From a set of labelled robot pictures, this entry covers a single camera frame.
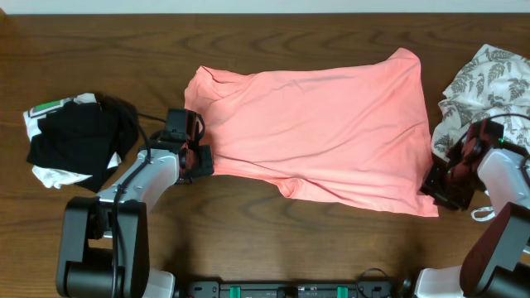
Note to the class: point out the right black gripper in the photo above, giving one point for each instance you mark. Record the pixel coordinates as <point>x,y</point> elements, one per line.
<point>431,185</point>

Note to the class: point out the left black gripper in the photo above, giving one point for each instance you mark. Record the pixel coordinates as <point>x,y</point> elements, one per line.
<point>207,168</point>

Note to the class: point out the pink t-shirt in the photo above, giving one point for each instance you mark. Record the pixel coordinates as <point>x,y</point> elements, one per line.
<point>357,135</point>

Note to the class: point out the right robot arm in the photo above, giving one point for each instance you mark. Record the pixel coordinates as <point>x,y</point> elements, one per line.
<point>484,160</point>

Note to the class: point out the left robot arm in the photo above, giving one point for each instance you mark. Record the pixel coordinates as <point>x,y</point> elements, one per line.
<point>104,247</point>

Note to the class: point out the white fern print cloth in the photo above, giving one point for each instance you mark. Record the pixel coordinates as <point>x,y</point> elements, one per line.
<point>494,84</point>

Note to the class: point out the black folded garment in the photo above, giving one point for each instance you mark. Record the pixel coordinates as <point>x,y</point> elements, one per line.
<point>78,140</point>

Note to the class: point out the white garment with green print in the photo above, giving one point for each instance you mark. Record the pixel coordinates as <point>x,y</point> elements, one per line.
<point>49,178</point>

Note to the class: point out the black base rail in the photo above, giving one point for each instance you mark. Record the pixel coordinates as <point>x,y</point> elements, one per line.
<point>365,288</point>

